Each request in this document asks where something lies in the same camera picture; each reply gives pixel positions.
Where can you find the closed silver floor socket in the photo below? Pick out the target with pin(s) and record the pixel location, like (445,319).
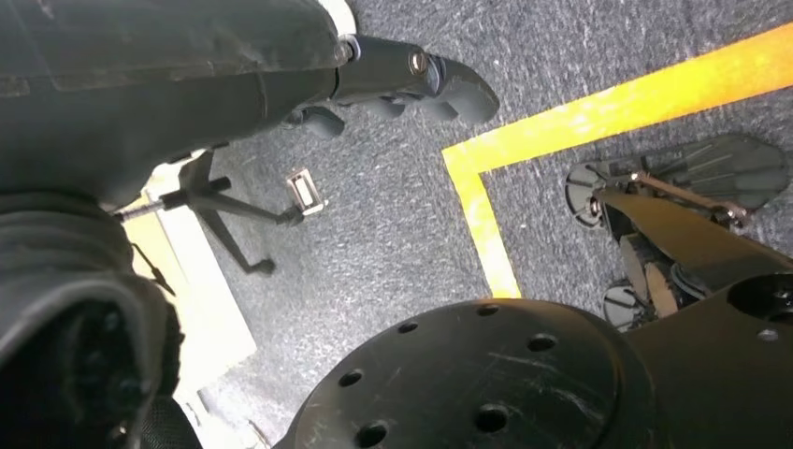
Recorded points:
(305,192)

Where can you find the metal stool base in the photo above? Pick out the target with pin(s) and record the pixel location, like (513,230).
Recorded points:
(241,211)

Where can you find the black robot hip disc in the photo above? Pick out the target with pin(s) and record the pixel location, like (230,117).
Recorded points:
(464,372)

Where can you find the yellow floor tape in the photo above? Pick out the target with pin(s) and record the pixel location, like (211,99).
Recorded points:
(619,105)

